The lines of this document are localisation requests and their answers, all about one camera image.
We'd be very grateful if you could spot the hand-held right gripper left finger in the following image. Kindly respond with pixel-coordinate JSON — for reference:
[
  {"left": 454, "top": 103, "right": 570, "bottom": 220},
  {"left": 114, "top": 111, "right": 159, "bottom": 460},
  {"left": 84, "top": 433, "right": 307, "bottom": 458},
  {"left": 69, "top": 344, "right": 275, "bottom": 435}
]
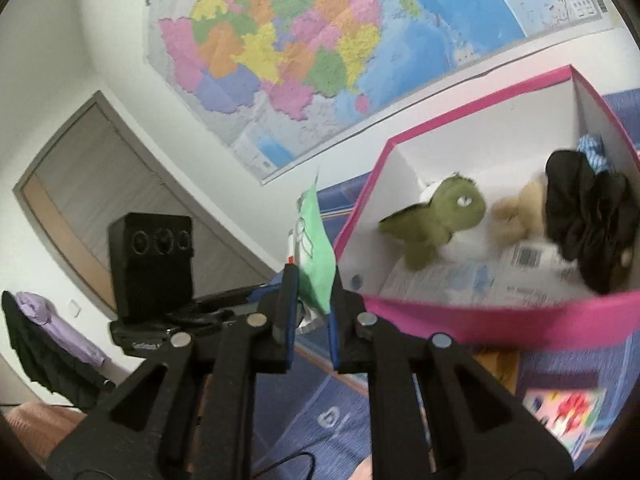
[{"left": 47, "top": 264, "right": 301, "bottom": 480}]

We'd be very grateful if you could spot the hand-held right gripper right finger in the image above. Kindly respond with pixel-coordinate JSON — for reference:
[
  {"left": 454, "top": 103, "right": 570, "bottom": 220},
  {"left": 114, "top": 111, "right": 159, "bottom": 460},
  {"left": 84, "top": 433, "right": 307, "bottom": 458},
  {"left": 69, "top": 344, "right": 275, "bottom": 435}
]
[{"left": 327, "top": 267, "right": 573, "bottom": 480}]

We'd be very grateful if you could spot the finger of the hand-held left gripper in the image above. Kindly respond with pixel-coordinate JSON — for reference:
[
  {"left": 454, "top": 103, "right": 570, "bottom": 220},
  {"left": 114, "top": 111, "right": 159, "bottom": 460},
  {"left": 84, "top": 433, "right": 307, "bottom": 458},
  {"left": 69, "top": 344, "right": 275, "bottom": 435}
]
[{"left": 192, "top": 282, "right": 274, "bottom": 324}]

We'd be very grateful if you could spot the green packet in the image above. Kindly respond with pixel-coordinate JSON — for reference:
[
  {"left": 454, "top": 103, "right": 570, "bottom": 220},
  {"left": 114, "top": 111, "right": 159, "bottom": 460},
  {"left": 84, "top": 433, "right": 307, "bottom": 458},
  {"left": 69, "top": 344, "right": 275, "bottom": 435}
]
[{"left": 287, "top": 170, "right": 337, "bottom": 333}]

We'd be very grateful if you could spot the pink cardboard box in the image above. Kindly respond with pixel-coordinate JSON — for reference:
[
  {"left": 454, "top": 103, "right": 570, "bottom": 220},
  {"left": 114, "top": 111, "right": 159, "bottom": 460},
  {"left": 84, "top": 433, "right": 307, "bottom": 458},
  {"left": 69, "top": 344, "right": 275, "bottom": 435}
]
[{"left": 332, "top": 65, "right": 640, "bottom": 351}]

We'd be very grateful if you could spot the white printed packet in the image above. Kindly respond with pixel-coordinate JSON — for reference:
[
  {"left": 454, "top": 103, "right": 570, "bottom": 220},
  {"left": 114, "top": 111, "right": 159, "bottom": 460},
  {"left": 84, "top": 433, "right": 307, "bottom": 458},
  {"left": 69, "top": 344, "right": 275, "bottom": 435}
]
[{"left": 380, "top": 240, "right": 601, "bottom": 306}]

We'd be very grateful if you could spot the beige plush toy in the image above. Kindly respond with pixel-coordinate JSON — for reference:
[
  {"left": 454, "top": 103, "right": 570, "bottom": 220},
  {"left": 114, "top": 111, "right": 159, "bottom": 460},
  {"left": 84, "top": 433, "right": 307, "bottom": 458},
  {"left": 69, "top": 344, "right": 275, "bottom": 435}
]
[{"left": 490, "top": 180, "right": 548, "bottom": 246}]

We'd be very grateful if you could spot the black cloth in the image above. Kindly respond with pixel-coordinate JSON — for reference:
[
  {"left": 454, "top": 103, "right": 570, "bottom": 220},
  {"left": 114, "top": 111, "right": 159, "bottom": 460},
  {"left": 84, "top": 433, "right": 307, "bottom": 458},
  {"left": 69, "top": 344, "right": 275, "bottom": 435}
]
[{"left": 544, "top": 149, "right": 633, "bottom": 295}]

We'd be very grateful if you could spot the blue checked cloth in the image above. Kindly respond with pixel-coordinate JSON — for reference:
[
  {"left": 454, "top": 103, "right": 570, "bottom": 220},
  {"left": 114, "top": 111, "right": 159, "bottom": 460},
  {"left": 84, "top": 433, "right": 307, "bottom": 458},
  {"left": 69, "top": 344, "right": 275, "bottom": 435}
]
[{"left": 575, "top": 133, "right": 613, "bottom": 173}]

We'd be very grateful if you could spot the purple garment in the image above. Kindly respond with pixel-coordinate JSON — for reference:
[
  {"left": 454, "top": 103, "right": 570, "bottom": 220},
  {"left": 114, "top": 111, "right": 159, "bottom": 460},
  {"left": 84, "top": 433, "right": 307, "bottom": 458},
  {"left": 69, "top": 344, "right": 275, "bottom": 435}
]
[{"left": 15, "top": 290, "right": 108, "bottom": 368}]

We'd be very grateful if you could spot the grey door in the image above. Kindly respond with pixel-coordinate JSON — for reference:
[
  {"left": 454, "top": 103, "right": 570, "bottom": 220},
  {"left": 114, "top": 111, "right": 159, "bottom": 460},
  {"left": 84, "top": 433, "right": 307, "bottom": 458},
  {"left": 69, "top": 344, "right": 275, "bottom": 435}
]
[{"left": 12, "top": 90, "right": 281, "bottom": 321}]

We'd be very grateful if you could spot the black garment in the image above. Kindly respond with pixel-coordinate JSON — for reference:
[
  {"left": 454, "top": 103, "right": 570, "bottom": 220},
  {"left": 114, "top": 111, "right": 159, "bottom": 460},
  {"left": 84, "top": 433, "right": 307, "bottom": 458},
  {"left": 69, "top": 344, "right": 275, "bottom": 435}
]
[{"left": 0, "top": 290, "right": 116, "bottom": 411}]

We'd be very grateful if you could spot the green turtle plush toy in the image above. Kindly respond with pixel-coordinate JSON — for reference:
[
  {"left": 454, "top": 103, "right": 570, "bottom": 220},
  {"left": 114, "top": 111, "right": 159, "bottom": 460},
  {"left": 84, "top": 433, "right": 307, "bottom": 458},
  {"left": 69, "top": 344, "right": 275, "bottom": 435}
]
[{"left": 377, "top": 172, "right": 487, "bottom": 271}]

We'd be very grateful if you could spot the orange packet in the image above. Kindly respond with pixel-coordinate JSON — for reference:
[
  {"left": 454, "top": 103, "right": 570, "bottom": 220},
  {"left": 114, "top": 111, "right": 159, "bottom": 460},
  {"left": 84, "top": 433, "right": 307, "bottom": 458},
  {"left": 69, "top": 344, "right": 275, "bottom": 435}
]
[{"left": 472, "top": 349, "right": 523, "bottom": 393}]

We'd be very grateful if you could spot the pink cloth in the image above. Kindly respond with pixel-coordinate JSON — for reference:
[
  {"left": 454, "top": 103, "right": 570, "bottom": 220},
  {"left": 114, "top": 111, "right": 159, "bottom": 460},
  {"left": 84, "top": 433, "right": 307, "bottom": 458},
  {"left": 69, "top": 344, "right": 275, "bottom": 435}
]
[{"left": 0, "top": 402, "right": 86, "bottom": 466}]

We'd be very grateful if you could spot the colourful picture card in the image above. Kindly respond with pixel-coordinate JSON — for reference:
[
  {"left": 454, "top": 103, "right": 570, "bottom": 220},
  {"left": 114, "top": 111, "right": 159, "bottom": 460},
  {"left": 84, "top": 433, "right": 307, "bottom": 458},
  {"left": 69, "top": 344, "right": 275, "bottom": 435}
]
[{"left": 522, "top": 387, "right": 607, "bottom": 453}]

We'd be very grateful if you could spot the black cable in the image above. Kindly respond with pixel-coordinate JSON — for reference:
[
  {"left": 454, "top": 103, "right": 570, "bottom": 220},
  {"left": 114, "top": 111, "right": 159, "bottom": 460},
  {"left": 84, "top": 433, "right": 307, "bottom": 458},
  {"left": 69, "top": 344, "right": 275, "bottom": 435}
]
[{"left": 252, "top": 452, "right": 317, "bottom": 480}]

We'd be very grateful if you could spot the colourful wall map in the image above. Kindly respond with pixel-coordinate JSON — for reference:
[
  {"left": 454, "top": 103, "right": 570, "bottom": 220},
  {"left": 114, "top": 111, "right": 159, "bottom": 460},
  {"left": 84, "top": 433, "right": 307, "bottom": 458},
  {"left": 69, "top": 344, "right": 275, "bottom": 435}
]
[{"left": 142, "top": 0, "right": 615, "bottom": 186}]

